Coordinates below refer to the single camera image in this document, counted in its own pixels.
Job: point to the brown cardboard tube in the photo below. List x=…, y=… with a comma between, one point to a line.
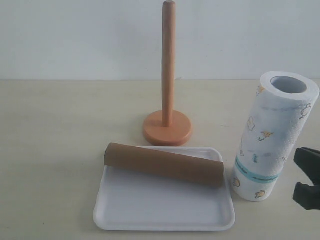
x=165, y=164

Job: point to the white plastic tray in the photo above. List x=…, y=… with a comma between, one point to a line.
x=134, y=201

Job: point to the wooden paper towel holder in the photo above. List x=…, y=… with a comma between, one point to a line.
x=167, y=127

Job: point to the printed paper towel roll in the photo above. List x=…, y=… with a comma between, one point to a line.
x=283, y=102

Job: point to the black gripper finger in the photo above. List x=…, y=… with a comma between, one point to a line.
x=307, y=196
x=308, y=160

